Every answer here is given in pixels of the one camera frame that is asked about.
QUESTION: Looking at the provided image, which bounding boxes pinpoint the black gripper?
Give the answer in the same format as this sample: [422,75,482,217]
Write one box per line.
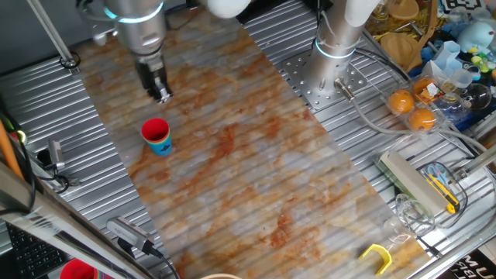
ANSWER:
[134,56,174,105]

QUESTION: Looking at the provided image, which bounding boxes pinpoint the red plastic cup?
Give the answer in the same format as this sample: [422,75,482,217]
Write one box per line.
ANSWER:
[140,117,172,143]

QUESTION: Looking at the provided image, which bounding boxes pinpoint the red cup with coloured stack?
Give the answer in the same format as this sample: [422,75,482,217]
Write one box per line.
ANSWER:
[59,258,98,279]

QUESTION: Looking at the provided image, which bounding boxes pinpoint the blue plastic cup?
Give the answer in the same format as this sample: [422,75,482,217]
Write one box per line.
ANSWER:
[146,138,174,157]

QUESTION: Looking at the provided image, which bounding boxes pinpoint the metal pole stand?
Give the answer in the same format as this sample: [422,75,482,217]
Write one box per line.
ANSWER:
[26,0,81,75]

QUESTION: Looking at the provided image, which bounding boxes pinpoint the marble pattern mat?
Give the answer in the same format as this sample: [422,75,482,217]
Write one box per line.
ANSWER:
[73,7,433,279]

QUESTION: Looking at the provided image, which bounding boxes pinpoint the orange pole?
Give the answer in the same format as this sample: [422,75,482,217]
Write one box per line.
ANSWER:
[0,118,24,180]

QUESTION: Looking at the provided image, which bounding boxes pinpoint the black keyboard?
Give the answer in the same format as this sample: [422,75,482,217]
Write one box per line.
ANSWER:
[5,222,73,279]

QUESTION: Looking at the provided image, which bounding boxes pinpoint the glass jar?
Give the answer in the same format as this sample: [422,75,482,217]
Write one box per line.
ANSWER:
[366,3,391,34]

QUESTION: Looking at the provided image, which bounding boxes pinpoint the wooden stand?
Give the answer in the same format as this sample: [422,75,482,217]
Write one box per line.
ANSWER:
[379,0,439,73]

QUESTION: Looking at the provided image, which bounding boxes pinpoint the orange fruit pair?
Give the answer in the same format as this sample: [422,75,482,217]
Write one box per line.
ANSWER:
[381,73,453,136]

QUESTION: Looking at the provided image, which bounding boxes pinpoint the beige long box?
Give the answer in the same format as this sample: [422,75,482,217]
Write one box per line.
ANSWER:
[374,150,450,218]

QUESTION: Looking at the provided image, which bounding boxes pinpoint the clear drinking glass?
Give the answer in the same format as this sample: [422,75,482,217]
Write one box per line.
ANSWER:
[394,192,437,237]

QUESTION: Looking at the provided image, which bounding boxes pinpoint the blue scissors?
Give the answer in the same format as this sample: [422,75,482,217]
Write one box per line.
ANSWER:
[425,162,449,183]

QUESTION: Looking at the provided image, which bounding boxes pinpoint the pale hexagonal box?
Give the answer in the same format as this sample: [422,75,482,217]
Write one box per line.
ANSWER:
[432,40,462,71]

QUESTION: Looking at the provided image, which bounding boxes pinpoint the clear measuring cup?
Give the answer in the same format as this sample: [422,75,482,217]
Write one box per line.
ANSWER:
[449,68,474,89]

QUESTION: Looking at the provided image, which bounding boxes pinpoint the yellow utility knife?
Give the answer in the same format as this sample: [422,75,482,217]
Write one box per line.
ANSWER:
[424,172,461,215]

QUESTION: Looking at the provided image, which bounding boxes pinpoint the clear plastic tub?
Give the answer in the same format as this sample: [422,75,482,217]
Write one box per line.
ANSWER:
[418,160,470,229]

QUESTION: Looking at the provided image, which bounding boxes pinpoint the black white marker board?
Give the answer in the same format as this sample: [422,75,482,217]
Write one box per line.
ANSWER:
[441,0,487,15]

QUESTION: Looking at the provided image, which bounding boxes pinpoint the round glass flask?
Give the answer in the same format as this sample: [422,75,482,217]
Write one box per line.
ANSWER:
[460,83,493,112]

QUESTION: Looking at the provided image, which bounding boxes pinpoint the light blue plush toy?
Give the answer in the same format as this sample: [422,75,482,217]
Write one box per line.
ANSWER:
[456,21,496,55]

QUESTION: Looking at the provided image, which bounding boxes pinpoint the green yellow toy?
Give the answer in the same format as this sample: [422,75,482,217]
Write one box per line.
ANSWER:
[470,53,491,74]

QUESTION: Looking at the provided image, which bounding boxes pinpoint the aluminium profile bar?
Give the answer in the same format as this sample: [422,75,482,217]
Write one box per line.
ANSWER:
[460,145,496,179]

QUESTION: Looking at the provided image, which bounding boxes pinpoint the black printed sign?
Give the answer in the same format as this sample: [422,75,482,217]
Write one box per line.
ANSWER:
[445,250,496,279]

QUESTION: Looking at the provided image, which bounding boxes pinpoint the gray wrist cable loop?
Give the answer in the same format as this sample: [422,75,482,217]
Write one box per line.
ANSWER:
[76,0,118,47]

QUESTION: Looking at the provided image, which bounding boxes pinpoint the small silver camera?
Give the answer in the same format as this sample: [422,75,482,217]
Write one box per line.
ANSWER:
[46,138,66,171]

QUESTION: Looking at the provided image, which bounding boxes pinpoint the black camera cable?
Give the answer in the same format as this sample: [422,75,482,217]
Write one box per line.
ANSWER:
[22,146,71,195]
[149,247,181,279]

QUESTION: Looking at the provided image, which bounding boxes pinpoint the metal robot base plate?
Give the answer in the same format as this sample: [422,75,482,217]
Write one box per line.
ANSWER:
[281,50,369,111]

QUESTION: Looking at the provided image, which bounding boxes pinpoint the large silver camera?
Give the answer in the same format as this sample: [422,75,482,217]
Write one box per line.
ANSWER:
[106,215,156,255]

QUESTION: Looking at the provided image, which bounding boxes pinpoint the aluminium frame beam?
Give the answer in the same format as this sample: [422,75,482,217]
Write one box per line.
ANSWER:
[0,160,152,279]

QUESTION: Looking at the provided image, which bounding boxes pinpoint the gray robot base cable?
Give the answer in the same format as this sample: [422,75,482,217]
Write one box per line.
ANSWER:
[333,77,490,154]

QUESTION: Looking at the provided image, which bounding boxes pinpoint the yellow U-shaped bracket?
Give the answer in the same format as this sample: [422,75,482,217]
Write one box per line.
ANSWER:
[358,243,393,277]

